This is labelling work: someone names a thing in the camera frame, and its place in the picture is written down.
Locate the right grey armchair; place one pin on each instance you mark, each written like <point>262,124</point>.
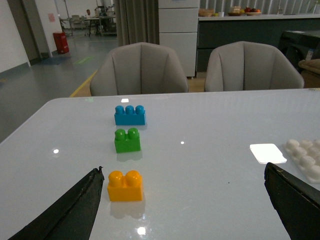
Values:
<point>248,66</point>

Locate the white drawer cabinet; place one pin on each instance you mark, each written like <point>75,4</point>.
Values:
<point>178,30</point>

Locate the plate of pastries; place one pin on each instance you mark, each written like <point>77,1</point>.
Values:
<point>235,11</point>

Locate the white cup on counter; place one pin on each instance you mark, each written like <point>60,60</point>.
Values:
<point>221,14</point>

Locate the grey armchair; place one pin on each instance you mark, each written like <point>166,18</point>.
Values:
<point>248,66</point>
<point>137,69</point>

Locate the left grey armchair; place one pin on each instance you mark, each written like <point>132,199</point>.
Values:
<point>137,69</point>

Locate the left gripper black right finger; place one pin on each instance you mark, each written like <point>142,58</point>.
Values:
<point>296,202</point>

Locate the green toy block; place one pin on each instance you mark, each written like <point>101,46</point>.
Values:
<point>127,141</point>

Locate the dark kitchen counter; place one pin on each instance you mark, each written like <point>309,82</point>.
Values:
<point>215,32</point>

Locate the white studded base plate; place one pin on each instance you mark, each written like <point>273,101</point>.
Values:
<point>306,155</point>

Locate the red box on floor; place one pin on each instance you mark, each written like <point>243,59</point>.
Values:
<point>61,43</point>

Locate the yellow toy block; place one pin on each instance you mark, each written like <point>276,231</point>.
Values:
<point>125,188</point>

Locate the fruit plate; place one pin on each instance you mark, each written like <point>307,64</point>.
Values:
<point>252,11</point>

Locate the grey curtain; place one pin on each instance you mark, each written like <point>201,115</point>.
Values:
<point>137,21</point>

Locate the black appliance box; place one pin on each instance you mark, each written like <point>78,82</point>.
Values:
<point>300,45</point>

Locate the wicker bread basket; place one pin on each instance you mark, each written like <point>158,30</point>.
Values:
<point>206,12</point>

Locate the blue toy block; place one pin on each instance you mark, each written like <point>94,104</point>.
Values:
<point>130,116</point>

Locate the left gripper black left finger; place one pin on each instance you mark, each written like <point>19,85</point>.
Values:
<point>72,216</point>

